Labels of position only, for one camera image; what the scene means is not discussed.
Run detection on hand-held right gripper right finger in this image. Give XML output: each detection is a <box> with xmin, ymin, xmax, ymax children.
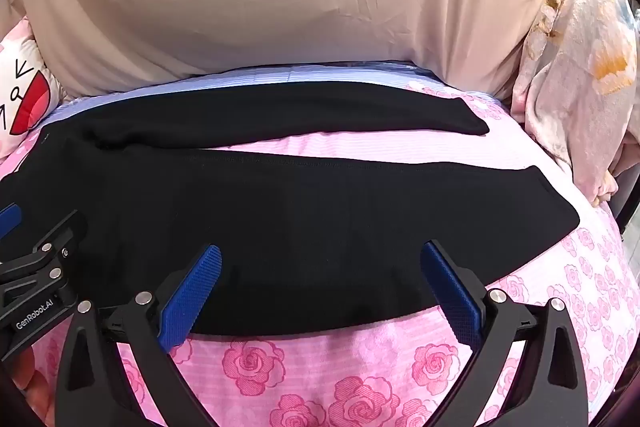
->
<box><xmin>421</xmin><ymin>239</ymin><xmax>589</xmax><ymax>427</ymax></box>

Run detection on pink rose print bedsheet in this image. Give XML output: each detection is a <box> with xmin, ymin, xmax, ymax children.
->
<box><xmin>0</xmin><ymin>63</ymin><xmax>640</xmax><ymax>427</ymax></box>

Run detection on black pants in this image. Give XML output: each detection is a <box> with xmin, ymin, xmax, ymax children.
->
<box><xmin>0</xmin><ymin>81</ymin><xmax>581</xmax><ymax>338</ymax></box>

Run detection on white cat face pillow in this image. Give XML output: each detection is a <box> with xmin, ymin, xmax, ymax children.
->
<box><xmin>0</xmin><ymin>19</ymin><xmax>63</xmax><ymax>160</ymax></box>

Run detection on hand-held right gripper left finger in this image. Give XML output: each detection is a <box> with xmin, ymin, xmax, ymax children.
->
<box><xmin>54</xmin><ymin>245</ymin><xmax>222</xmax><ymax>427</ymax></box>

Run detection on pale floral blanket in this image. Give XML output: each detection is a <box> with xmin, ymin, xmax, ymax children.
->
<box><xmin>510</xmin><ymin>0</ymin><xmax>640</xmax><ymax>208</ymax></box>

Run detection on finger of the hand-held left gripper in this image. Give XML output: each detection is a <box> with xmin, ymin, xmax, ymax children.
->
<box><xmin>0</xmin><ymin>204</ymin><xmax>22</xmax><ymax>239</ymax></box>
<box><xmin>0</xmin><ymin>210</ymin><xmax>89</xmax><ymax>303</ymax></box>

